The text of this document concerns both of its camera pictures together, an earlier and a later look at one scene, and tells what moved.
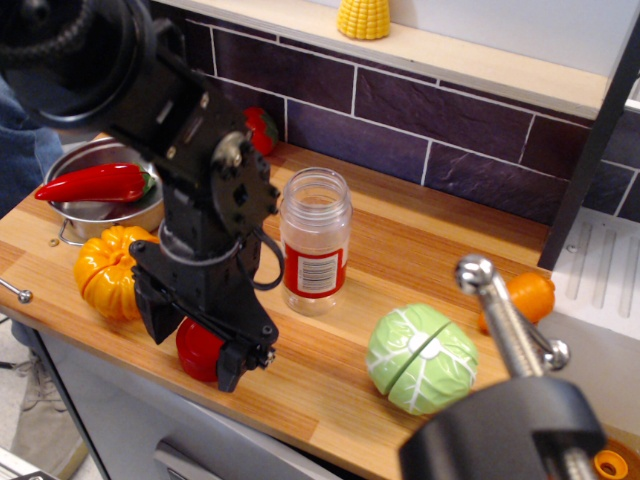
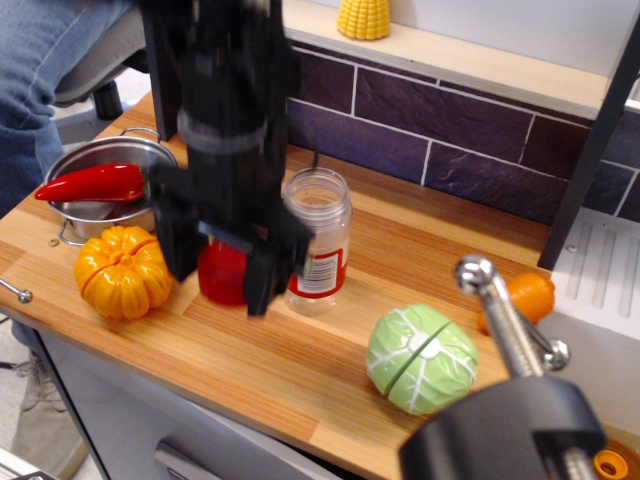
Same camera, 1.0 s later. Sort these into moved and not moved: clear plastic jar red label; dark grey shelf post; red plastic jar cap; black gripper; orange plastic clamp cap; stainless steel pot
Moved: black gripper; red plastic jar cap
Not moved: clear plastic jar red label; orange plastic clamp cap; dark grey shelf post; stainless steel pot
